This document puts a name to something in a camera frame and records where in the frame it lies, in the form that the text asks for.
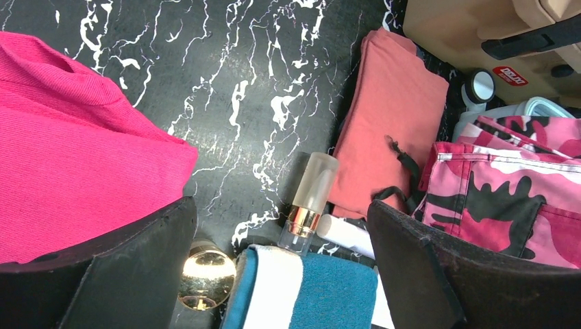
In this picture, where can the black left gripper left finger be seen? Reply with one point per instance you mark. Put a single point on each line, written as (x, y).
(127, 278)

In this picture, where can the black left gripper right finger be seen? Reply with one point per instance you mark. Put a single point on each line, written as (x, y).
(434, 280)

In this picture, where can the pink camouflage pants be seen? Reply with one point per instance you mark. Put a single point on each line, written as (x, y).
(510, 185)

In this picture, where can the magenta shorts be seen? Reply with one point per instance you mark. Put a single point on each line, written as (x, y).
(77, 159)

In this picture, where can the rust red cloth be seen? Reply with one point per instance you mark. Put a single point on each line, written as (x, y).
(397, 108)

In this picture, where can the gold round compact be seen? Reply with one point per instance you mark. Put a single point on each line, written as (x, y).
(207, 278)

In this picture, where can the white lavender tube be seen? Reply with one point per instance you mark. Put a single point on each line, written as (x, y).
(344, 234)

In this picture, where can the teal and beige folded towel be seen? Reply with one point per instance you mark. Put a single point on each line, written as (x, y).
(275, 288)

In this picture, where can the clear gold perfume bottle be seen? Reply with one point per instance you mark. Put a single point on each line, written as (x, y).
(308, 203)

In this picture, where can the light blue open suitcase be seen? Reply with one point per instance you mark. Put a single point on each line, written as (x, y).
(535, 106)

